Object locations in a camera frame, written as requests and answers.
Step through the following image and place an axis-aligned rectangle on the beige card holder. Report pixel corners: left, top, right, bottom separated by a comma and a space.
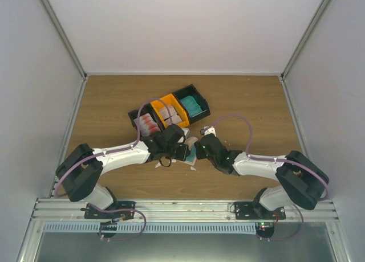
178, 136, 198, 165

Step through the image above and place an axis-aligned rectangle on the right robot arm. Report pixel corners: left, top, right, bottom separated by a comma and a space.
194, 133, 329, 219

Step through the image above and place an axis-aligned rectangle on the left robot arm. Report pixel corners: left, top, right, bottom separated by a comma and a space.
54, 124, 190, 219

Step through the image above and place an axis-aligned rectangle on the white pink card stack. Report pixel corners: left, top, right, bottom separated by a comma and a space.
159, 105, 182, 125

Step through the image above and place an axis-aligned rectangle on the red white card stack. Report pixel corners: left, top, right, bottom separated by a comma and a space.
134, 113, 160, 137

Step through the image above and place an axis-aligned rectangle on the black bin right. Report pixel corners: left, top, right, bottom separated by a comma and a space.
172, 84, 210, 124

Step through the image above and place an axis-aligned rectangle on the black bin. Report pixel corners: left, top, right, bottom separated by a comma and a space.
172, 84, 210, 124
128, 104, 164, 137

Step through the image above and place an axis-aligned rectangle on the black bin left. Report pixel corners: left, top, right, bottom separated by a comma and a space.
128, 104, 164, 137

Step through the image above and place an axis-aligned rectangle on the orange bin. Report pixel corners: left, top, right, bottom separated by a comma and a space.
151, 93, 190, 129

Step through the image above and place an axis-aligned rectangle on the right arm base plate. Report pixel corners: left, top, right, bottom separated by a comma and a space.
228, 201, 286, 220

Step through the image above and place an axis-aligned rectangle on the grey slotted cable duct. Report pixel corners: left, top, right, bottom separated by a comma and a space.
43, 222, 256, 235

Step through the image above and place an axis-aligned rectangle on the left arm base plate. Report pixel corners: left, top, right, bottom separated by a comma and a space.
80, 200, 136, 220

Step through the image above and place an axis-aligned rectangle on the aluminium rail frame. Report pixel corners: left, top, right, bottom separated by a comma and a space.
18, 75, 351, 261

